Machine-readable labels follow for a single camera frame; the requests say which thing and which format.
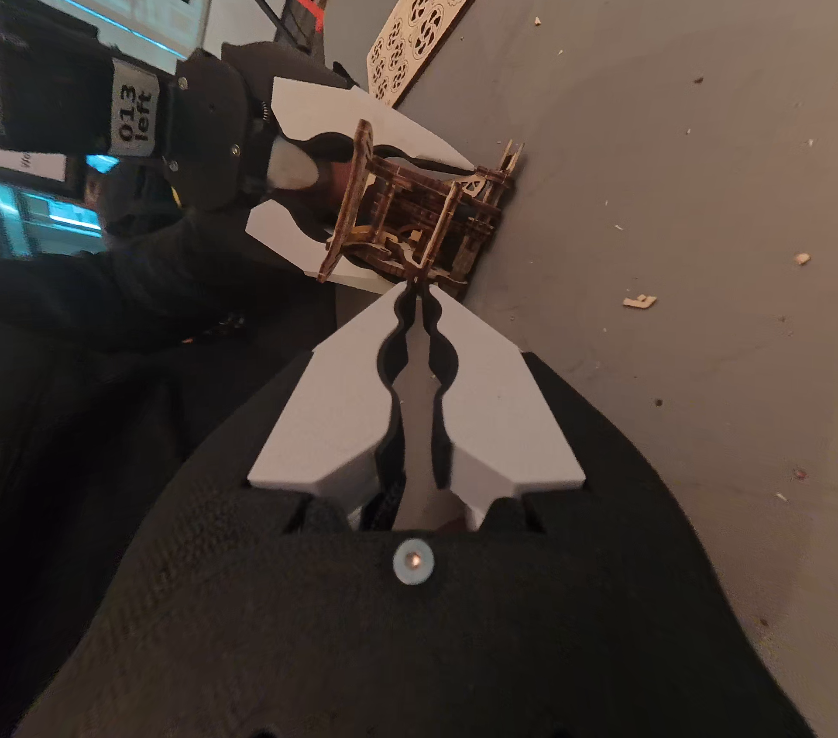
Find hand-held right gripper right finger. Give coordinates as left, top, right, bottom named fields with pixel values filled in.
left=419, top=285, right=585, bottom=519

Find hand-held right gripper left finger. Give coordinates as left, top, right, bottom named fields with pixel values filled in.
left=247, top=283, right=417, bottom=531

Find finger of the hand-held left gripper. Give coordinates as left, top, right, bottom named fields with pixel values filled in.
left=270, top=76, right=477, bottom=177
left=245, top=201, right=410, bottom=297

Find wooden mechanical model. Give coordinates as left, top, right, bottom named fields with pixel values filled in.
left=316, top=119, right=526, bottom=301

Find notched wooden connector piece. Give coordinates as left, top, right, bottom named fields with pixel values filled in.
left=405, top=256, right=434, bottom=300

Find wooden parts sheet gear wheels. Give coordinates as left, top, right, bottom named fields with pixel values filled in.
left=367, top=0, right=547, bottom=107

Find person's left forearm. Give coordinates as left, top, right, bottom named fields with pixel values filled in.
left=85, top=162, right=328, bottom=352

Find person's left hand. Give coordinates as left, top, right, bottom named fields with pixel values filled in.
left=319, top=160, right=357, bottom=214

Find framed sign on easel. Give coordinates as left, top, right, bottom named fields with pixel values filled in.
left=0, top=150, right=68, bottom=183

